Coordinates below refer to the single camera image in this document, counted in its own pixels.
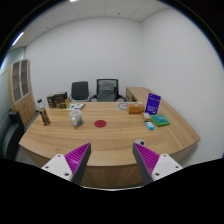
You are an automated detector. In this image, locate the small white round disc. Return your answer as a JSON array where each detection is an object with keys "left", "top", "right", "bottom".
[{"left": 134, "top": 138, "right": 146, "bottom": 147}]

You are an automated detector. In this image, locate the tan cardboard box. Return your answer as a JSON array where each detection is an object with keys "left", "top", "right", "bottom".
[{"left": 59, "top": 98, "right": 71, "bottom": 110}]

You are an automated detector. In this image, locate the white mug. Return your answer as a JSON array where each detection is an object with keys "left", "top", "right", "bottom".
[{"left": 69, "top": 109, "right": 84, "bottom": 128}]

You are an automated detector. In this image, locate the wooden shelf cabinet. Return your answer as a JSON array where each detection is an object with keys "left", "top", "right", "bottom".
[{"left": 7, "top": 59, "right": 37, "bottom": 127}]

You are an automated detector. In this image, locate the green box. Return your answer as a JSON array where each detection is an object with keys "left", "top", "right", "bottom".
[{"left": 149, "top": 113, "right": 171, "bottom": 128}]

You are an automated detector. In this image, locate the small brown box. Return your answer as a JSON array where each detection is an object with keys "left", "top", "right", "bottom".
[{"left": 46, "top": 94, "right": 56, "bottom": 109}]

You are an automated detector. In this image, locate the clear bottle with black cap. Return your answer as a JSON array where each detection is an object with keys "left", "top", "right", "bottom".
[{"left": 37, "top": 98, "right": 52, "bottom": 127}]

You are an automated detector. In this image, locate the dark brown box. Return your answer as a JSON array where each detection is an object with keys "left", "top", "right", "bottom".
[{"left": 53, "top": 91, "right": 69, "bottom": 105}]

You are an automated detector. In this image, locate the black office chair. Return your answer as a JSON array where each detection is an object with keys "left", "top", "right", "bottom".
[{"left": 68, "top": 80, "right": 91, "bottom": 103}]

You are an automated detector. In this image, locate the grey mesh office chair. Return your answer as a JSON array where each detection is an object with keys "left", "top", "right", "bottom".
[{"left": 89, "top": 78, "right": 128, "bottom": 103}]

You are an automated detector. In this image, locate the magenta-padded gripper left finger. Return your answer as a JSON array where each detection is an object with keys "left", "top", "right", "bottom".
[{"left": 41, "top": 142, "right": 92, "bottom": 185}]

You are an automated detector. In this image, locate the small yellow box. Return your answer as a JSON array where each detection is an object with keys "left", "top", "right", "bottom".
[{"left": 141, "top": 112, "right": 153, "bottom": 122}]

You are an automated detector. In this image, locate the round grey patterned mat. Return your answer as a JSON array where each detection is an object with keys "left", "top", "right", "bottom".
[{"left": 116, "top": 101, "right": 132, "bottom": 111}]

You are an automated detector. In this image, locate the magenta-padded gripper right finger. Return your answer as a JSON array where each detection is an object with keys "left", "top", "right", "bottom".
[{"left": 132, "top": 142, "right": 184, "bottom": 185}]

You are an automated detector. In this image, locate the wooden side desk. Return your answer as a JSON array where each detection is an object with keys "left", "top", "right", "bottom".
[{"left": 125, "top": 86, "right": 154, "bottom": 104}]

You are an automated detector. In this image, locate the purple sign stand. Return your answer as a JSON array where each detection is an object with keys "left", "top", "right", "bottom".
[{"left": 144, "top": 92, "right": 162, "bottom": 116}]

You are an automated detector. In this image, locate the black armchair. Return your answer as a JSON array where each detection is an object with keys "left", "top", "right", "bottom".
[{"left": 0, "top": 109, "right": 26, "bottom": 161}]

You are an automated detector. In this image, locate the flat round red coaster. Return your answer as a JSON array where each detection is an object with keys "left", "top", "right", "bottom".
[{"left": 94, "top": 119, "right": 108, "bottom": 129}]

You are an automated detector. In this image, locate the wooden tissue box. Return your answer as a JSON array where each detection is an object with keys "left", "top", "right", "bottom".
[{"left": 127, "top": 103, "right": 146, "bottom": 115}]

